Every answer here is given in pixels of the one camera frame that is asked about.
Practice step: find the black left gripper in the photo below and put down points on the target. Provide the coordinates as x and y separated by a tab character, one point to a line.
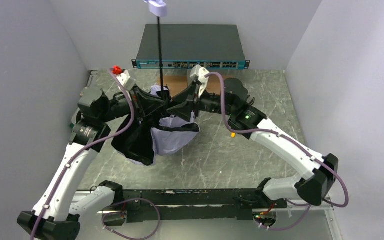
137	101

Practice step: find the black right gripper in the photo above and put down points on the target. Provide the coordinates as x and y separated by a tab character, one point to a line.
194	101

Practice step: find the purple folding umbrella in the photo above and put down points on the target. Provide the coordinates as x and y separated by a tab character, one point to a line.
142	141

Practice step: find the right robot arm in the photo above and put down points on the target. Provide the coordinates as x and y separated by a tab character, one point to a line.
316	173

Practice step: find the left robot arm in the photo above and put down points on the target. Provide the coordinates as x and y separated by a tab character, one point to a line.
122	120

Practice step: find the wooden board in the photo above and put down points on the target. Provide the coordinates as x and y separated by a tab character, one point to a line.
177	84

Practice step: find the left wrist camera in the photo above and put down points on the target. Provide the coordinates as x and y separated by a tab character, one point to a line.
123	77

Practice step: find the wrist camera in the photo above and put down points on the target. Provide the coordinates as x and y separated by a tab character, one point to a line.
123	77
199	73

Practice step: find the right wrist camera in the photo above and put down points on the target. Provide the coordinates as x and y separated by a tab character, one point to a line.
199	73

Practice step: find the network switch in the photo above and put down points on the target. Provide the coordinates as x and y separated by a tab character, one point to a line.
183	46

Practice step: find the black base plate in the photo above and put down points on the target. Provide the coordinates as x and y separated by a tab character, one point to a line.
193	204

